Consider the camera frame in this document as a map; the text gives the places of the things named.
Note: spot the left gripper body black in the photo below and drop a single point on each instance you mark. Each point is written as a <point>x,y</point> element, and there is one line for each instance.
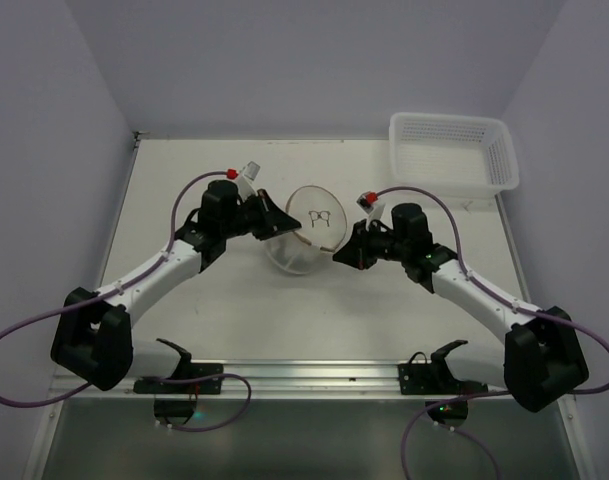
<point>264,215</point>

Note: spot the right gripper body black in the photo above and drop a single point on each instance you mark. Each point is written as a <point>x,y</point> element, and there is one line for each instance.
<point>362,245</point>

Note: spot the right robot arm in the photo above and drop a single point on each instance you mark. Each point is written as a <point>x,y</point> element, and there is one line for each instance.
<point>539,362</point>

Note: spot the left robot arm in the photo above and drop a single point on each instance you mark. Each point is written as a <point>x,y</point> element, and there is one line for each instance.
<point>94,336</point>

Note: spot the white plastic basket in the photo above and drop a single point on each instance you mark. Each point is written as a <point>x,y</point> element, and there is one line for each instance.
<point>452,155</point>

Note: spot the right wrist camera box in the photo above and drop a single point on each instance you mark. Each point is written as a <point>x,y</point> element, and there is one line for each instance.
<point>371,205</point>

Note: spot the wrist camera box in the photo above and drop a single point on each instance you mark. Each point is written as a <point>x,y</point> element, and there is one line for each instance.
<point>371,205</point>
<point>245,180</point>

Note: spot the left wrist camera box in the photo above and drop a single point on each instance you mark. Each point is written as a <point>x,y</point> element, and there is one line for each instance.
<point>245,180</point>

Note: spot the aluminium rail frame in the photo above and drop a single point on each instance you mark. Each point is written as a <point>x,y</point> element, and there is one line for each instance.
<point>310,384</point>

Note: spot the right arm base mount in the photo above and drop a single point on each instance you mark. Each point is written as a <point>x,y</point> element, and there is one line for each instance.
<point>423,376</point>

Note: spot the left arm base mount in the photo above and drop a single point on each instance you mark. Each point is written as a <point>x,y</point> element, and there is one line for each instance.
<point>175,398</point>

